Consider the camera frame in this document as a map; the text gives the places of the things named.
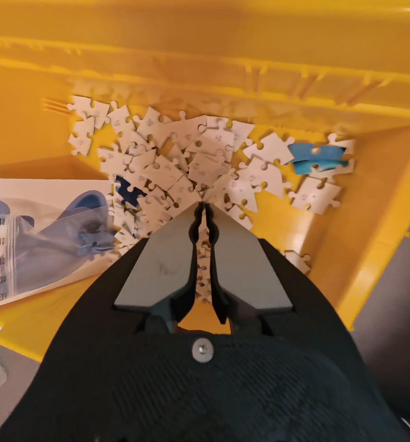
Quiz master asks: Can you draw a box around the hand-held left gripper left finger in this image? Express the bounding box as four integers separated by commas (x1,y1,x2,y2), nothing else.
114,202,205,323

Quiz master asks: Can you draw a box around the white paper sheet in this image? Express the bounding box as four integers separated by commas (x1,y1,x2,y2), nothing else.
0,178,119,311

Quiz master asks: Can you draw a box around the pile of puzzle pieces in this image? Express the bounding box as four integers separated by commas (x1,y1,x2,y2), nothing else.
67,95,357,304

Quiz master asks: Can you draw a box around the clear bag of blue parts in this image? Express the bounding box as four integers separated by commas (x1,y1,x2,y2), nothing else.
0,190,117,301

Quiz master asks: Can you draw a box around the yellow plastic bin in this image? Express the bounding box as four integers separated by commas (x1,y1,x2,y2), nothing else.
0,0,410,363

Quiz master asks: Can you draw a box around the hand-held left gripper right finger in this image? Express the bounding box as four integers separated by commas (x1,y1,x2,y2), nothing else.
205,202,293,325

